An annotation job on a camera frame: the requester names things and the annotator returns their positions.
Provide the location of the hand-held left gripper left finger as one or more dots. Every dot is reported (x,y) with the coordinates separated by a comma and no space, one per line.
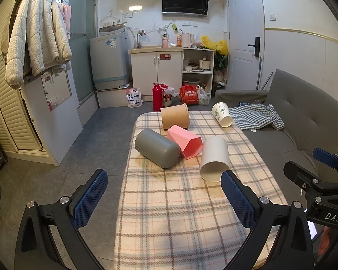
(90,199)

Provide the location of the grey plastic cup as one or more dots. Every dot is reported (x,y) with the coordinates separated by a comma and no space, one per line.
(155,147)

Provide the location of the pink faceted cup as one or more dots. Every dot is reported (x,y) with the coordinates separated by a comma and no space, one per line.
(186,143)

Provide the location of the yellow plastic bag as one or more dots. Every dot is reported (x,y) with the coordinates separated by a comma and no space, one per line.
(214,45)

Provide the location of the white plastic cup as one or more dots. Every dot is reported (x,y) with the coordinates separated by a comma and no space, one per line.
(214,157)

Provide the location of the pink bottle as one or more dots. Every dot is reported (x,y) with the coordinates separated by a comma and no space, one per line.
(165,42)

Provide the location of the grey washing machine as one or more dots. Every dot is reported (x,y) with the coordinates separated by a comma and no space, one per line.
(108,59)

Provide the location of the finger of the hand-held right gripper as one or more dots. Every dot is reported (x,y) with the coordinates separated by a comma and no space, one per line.
(298,174)
(325,157)

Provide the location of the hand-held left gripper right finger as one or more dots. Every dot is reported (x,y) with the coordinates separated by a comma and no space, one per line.
(238,202)

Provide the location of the white door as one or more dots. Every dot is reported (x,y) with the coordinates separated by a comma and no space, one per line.
(243,19)

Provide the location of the white light switch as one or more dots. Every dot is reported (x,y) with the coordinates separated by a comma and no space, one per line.
(272,17)

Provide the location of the metal faucet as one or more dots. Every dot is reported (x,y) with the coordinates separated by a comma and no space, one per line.
(140,35)

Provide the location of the white open shelf unit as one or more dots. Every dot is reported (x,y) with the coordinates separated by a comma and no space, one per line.
(198,74)

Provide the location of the white sink cabinet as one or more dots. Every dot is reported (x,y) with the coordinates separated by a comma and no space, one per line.
(155,67)

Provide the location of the plaid tablecloth table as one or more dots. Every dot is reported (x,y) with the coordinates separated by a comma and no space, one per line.
(171,208)

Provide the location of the green potted plant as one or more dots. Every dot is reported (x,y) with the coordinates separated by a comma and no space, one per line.
(221,62)

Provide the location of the grey sofa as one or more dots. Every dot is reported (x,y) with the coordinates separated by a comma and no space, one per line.
(298,104)

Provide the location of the red shopping bag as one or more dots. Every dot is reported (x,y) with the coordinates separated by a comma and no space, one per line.
(188,95)

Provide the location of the white platform base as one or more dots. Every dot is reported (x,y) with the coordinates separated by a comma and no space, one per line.
(112,97)

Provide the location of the small blue packet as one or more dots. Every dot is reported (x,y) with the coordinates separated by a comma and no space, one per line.
(243,104)

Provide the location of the white cabinet door panel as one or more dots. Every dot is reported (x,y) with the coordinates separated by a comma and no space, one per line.
(59,118)

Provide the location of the white blue printed packet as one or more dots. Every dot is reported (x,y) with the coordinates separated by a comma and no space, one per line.
(133,98)

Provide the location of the brown paper cup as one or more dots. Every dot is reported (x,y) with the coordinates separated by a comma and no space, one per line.
(174,118)

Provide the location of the white puffer jacket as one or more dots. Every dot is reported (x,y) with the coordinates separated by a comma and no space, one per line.
(36,28)

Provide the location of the cream louvred wardrobe door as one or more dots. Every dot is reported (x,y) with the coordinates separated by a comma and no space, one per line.
(2,90)

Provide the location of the white power strip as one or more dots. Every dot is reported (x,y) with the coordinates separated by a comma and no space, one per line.
(174,27)

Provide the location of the green checked cloth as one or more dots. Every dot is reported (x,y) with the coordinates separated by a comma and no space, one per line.
(256,116)

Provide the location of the clear plastic bag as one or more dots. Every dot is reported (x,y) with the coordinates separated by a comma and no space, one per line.
(203,97)

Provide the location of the pink hanging garment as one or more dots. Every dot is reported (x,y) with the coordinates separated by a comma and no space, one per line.
(67,17)

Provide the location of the frosted glass sliding door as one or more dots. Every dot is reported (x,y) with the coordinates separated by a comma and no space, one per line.
(81,11)

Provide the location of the red thermos flask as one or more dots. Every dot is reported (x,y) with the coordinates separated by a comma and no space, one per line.
(157,97)

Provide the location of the white bowl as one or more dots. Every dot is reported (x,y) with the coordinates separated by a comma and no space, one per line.
(191,68)

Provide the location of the white printed paper cup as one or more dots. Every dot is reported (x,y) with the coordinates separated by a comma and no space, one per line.
(221,114)

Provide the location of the pink electric kettle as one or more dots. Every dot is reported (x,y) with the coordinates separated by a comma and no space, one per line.
(187,40)

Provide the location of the white cartoon plastic bag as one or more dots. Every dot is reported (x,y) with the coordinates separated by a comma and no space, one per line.
(169,95)

